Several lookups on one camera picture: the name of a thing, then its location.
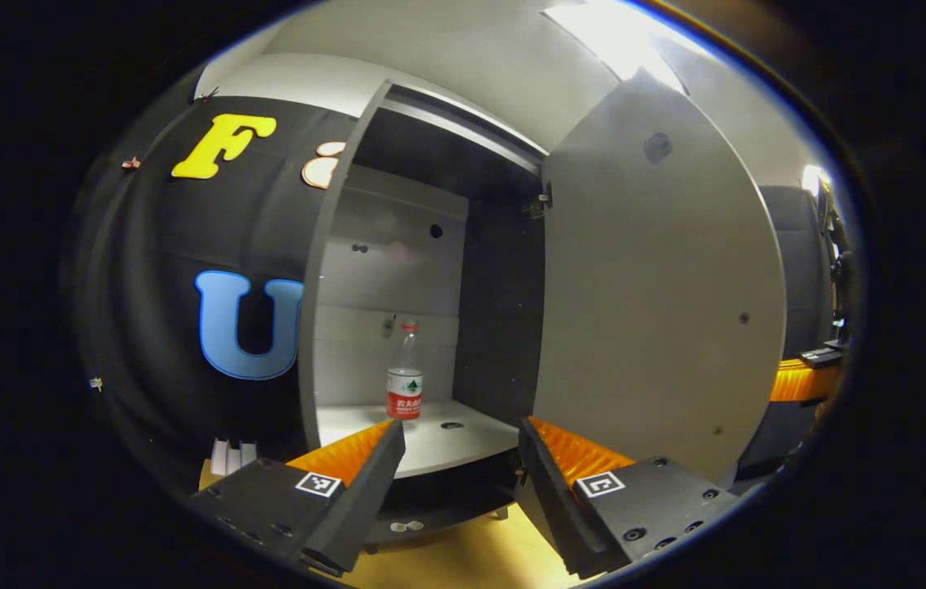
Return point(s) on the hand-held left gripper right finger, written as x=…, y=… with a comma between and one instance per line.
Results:
x=557, y=499

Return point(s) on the dark grey cabinet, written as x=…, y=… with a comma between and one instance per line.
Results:
x=504, y=311

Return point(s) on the pink cloth clip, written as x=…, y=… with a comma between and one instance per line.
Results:
x=131, y=163

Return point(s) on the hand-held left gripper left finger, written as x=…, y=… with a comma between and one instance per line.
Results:
x=361, y=499

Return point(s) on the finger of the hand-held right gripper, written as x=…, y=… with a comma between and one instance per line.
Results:
x=802, y=383

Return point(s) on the long ceiling light panel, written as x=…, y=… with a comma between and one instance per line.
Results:
x=813, y=180
x=618, y=37

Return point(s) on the small dark cloth clip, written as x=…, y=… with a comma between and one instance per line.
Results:
x=209, y=94

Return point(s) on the clear bottle red label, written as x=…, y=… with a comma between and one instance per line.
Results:
x=404, y=393

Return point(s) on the beige cabinet door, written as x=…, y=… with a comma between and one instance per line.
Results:
x=659, y=311

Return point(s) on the metal cabinet door hinge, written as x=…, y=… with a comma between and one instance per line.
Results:
x=543, y=200

